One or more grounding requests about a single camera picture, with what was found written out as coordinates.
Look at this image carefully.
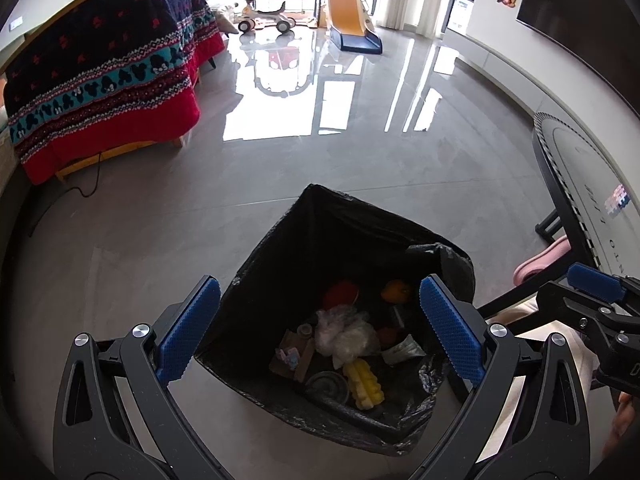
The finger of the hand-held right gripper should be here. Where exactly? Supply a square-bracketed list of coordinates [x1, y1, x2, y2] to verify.
[535, 282, 626, 334]
[567, 262, 640, 307]

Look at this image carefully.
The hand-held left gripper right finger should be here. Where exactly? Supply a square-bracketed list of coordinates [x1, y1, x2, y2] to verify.
[407, 274, 594, 480]

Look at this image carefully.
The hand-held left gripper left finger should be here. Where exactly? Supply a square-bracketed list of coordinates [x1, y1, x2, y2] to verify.
[52, 275, 236, 480]

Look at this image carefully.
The yellow foam block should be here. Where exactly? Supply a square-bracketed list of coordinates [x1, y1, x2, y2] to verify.
[342, 358, 386, 411]

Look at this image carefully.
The torn brown cardboard piece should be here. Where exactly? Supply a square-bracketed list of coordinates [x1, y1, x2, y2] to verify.
[270, 330, 317, 386]

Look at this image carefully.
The black trash bag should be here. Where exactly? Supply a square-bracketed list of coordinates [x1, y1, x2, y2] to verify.
[194, 183, 478, 457]

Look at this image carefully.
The person's right hand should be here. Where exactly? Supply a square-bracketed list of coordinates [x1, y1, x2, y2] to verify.
[602, 392, 640, 456]

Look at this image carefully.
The grey green wrapper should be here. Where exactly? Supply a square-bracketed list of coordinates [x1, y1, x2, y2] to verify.
[382, 335, 427, 367]

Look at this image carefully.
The pink slipper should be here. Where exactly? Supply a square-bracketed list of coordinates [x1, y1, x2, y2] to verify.
[514, 239, 572, 286]

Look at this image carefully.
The person's white trouser leg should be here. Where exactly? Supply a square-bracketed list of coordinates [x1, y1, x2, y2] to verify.
[487, 302, 587, 346]

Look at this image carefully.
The orange fruit peel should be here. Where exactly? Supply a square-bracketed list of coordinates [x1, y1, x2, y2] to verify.
[381, 280, 414, 304]

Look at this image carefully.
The pink small box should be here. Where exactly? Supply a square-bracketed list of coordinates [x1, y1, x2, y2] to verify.
[602, 185, 632, 217]

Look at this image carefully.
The crumpled clear plastic bag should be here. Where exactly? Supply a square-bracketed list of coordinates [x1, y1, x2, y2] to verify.
[314, 305, 382, 367]

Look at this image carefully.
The round grey table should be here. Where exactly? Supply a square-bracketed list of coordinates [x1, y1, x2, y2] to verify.
[531, 110, 640, 286]

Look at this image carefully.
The red round item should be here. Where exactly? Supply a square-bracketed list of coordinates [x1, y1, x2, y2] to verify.
[322, 281, 361, 312]

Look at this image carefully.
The dark round lid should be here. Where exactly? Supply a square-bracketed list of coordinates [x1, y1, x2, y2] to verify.
[305, 371, 349, 404]

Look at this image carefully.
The dark printed blanket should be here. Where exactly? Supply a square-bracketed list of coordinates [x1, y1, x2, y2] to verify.
[2, 0, 227, 186]

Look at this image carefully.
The white ride-on toy car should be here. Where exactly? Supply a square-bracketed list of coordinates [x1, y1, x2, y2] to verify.
[237, 0, 297, 35]

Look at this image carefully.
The yellow toy slide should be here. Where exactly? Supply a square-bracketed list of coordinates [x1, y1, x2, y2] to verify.
[324, 0, 384, 56]

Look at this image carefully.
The black floor cable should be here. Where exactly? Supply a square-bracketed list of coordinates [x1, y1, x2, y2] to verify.
[29, 152, 102, 237]

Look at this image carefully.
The wooden bed frame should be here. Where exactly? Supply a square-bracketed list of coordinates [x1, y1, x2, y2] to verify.
[54, 130, 186, 183]

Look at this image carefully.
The black wall television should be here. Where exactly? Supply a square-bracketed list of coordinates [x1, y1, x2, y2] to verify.
[516, 0, 640, 63]

